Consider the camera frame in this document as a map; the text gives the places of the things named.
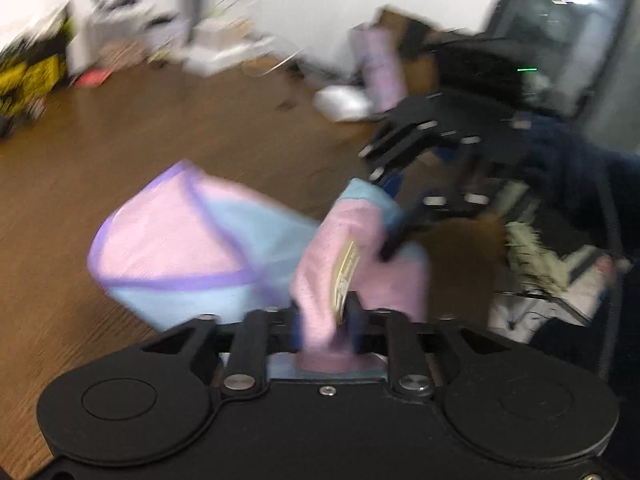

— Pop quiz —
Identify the yellow and black crate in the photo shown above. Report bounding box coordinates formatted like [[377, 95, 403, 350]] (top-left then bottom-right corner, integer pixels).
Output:
[[0, 4, 73, 121]]

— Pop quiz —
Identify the small red item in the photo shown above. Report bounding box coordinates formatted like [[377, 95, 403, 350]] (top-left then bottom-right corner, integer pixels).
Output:
[[74, 70, 112, 89]]

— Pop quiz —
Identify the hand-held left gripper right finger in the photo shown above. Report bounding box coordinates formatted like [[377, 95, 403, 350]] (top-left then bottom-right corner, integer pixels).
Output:
[[345, 292, 501, 401]]

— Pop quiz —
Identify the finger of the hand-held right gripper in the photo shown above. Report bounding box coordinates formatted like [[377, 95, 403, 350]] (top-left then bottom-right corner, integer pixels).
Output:
[[378, 186, 497, 263], [358, 94, 482, 197]]

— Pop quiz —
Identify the pink and blue shirt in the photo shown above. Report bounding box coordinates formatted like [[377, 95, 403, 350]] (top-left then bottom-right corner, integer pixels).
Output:
[[87, 159, 432, 377]]

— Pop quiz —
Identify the pile of white clothes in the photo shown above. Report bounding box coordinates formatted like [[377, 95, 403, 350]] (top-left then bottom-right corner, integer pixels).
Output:
[[487, 222, 621, 343]]

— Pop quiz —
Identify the white plastic bag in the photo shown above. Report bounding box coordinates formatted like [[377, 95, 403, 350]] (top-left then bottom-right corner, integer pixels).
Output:
[[312, 85, 375, 123]]

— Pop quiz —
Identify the dark glass door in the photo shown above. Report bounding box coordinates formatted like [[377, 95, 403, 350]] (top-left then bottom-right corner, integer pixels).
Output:
[[482, 0, 640, 121]]

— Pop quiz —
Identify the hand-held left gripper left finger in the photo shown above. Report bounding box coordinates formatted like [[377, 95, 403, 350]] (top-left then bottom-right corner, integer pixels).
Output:
[[141, 305, 302, 395]]

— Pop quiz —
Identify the clear plastic storage box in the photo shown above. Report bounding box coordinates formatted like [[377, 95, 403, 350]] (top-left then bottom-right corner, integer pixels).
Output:
[[86, 7, 153, 67]]

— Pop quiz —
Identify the cardboard box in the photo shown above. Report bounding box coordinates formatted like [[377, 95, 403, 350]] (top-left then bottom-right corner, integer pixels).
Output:
[[372, 6, 453, 61]]

